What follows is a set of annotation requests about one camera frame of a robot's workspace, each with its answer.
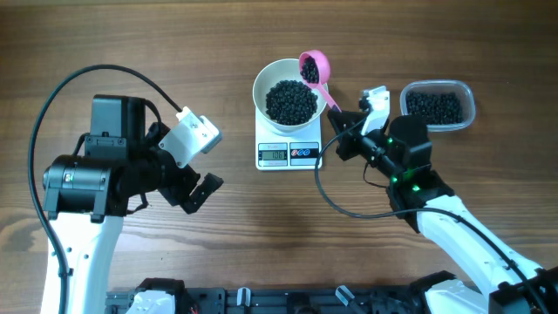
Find pink plastic measuring scoop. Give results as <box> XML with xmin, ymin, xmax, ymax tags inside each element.
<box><xmin>299</xmin><ymin>50</ymin><xmax>341</xmax><ymax>112</ymax></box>

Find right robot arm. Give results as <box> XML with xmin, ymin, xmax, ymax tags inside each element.
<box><xmin>328</xmin><ymin>110</ymin><xmax>557</xmax><ymax>313</ymax></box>

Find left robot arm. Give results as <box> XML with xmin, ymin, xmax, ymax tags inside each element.
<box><xmin>41</xmin><ymin>95</ymin><xmax>223</xmax><ymax>313</ymax></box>

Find white bowl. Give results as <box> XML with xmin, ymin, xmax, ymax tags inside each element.
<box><xmin>252</xmin><ymin>58</ymin><xmax>327</xmax><ymax>133</ymax></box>

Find black beans in bowl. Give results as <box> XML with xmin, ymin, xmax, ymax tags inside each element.
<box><xmin>265</xmin><ymin>80</ymin><xmax>317</xmax><ymax>126</ymax></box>

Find black beans in scoop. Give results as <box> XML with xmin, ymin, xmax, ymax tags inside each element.
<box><xmin>300</xmin><ymin>57</ymin><xmax>320</xmax><ymax>84</ymax></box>

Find white digital kitchen scale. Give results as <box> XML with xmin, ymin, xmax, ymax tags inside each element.
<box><xmin>255</xmin><ymin>112</ymin><xmax>323</xmax><ymax>171</ymax></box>

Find black peppercorns pile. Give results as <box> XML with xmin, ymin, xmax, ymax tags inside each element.
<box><xmin>405</xmin><ymin>92</ymin><xmax>464</xmax><ymax>125</ymax></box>

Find clear plastic container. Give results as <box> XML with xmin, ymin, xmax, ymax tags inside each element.
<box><xmin>400</xmin><ymin>79</ymin><xmax>476</xmax><ymax>132</ymax></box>

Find left black camera cable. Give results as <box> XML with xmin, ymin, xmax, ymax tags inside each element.
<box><xmin>27</xmin><ymin>64</ymin><xmax>184</xmax><ymax>314</ymax></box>

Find black camera cable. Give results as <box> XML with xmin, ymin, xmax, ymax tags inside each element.
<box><xmin>27</xmin><ymin>64</ymin><xmax>184</xmax><ymax>314</ymax></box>
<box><xmin>313</xmin><ymin>113</ymin><xmax>550</xmax><ymax>314</ymax></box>

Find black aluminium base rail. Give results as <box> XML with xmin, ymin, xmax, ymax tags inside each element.
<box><xmin>105</xmin><ymin>278</ymin><xmax>429</xmax><ymax>314</ymax></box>

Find right black camera cable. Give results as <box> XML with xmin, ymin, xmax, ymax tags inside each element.
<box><xmin>313</xmin><ymin>113</ymin><xmax>550</xmax><ymax>314</ymax></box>

